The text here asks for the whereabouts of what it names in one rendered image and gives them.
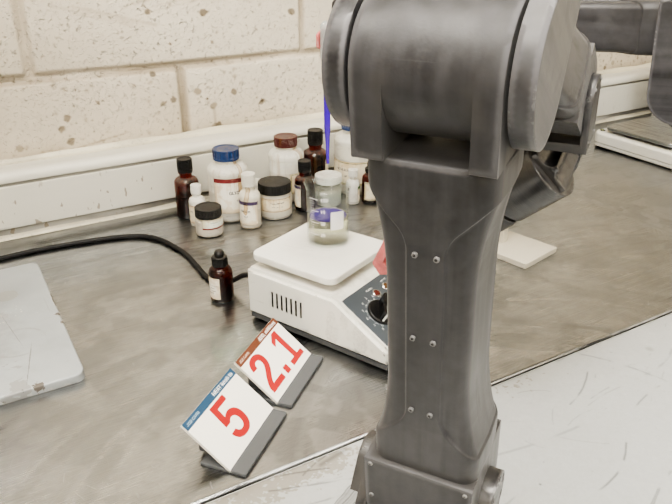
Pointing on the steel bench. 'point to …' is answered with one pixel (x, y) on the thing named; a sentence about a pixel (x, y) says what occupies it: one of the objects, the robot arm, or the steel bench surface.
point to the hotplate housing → (316, 310)
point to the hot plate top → (310, 264)
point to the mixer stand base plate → (32, 337)
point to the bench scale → (639, 140)
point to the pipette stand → (522, 249)
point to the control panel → (358, 302)
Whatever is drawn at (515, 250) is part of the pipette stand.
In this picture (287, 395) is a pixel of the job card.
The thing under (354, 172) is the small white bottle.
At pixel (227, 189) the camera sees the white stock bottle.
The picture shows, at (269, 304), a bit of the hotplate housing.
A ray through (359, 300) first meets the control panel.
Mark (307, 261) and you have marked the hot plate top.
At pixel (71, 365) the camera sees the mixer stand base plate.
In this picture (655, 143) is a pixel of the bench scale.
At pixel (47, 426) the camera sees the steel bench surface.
